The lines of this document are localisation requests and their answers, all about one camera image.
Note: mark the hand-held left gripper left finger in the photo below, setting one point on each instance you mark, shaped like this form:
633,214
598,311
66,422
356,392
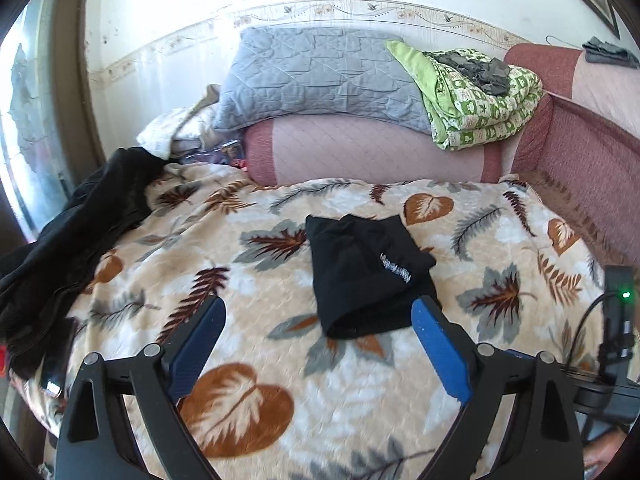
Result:
197,345

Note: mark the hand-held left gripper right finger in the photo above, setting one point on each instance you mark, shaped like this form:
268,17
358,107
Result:
442,350

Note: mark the black pants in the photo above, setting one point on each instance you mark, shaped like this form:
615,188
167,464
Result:
355,270

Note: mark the person's right forearm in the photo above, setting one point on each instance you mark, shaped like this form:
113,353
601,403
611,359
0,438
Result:
602,452

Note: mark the leaf print blanket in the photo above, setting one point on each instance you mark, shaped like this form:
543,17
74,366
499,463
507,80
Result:
280,360

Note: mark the black smartphone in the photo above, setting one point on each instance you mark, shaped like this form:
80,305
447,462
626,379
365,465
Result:
52,370

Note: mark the black jacket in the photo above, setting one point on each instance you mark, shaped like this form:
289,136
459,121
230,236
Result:
65,260

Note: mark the small colourful packet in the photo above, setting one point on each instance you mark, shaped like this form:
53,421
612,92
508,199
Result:
232,152

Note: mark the pink sofa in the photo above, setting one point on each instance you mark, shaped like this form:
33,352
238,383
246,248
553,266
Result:
375,155

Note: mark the white floral pillow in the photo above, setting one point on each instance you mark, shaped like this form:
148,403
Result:
165,130

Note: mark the green printed quilt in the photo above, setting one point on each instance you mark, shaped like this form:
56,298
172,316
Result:
480,120

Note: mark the dark grey cloth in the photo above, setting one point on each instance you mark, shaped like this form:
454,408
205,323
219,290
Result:
487,77
607,52

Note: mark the window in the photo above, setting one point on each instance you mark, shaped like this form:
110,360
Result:
30,125

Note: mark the grey quilted pillow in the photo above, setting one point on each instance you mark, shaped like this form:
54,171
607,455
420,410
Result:
310,80

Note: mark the framed wall picture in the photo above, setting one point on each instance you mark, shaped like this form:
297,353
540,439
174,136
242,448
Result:
595,0

